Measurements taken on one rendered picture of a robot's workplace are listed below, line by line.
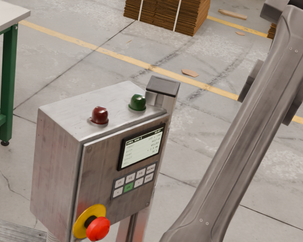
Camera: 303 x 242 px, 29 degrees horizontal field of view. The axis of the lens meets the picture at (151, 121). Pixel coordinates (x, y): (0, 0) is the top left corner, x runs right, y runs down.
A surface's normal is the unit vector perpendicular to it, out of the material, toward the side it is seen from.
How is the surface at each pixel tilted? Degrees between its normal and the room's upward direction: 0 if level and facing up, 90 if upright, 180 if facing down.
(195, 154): 0
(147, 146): 90
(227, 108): 0
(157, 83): 0
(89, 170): 90
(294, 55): 46
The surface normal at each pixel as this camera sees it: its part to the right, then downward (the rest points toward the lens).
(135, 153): 0.68, 0.49
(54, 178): -0.71, 0.26
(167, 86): 0.18, -0.83
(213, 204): -0.06, -0.22
